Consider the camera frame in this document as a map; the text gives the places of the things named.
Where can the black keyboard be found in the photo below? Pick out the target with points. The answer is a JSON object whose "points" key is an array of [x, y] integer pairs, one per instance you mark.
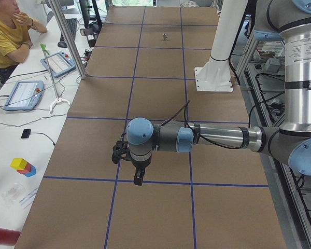
{"points": [[72, 26]]}

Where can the aluminium frame post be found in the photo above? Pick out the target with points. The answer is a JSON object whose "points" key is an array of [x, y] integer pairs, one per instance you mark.
{"points": [[63, 26]]}

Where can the stacked coloured wooden blocks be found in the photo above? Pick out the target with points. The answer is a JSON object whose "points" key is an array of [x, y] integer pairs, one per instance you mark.
{"points": [[23, 167]]}

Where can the small black box device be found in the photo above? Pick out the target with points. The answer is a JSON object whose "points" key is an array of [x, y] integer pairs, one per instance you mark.
{"points": [[26, 133]]}

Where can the silver grabber stick white claw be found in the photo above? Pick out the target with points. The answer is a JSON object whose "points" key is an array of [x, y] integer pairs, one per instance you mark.
{"points": [[58, 99]]}

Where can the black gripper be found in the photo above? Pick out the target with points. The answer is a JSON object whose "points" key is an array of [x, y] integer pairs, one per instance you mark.
{"points": [[140, 165]]}

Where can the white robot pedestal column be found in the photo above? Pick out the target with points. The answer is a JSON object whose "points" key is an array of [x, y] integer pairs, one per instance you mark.
{"points": [[215, 75]]}

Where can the clear plastic bag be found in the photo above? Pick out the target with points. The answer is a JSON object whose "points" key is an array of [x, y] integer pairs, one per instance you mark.
{"points": [[13, 193]]}

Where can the red cylinder bottle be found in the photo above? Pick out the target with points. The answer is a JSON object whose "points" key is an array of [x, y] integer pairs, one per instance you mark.
{"points": [[8, 237]]}

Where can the far blue teach pendant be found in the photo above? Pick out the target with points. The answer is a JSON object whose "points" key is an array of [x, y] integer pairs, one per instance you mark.
{"points": [[60, 64]]}

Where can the blue teach pendant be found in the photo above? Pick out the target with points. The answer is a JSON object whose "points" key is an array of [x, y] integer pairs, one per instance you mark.
{"points": [[24, 96], [60, 64]]}

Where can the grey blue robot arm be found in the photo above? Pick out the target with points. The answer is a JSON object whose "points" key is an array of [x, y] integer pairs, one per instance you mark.
{"points": [[290, 143]]}

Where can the near blue teach pendant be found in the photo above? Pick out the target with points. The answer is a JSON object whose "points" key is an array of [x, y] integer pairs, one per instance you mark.
{"points": [[24, 96]]}

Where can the black computer mouse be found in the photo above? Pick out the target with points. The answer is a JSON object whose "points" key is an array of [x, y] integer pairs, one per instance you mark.
{"points": [[62, 44]]}

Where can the person in yellow shirt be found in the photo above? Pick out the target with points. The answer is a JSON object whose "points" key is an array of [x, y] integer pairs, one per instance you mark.
{"points": [[15, 41]]}

